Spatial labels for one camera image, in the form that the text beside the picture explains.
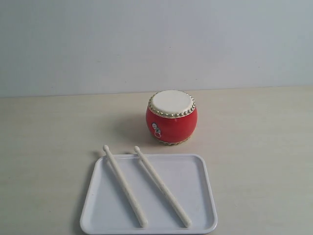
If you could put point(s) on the white drumstick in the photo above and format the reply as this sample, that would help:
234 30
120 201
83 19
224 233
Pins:
126 188
164 189

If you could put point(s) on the small red drum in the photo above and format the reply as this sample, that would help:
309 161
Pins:
171 116

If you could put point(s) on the white plastic tray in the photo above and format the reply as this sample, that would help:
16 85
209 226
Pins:
107 211

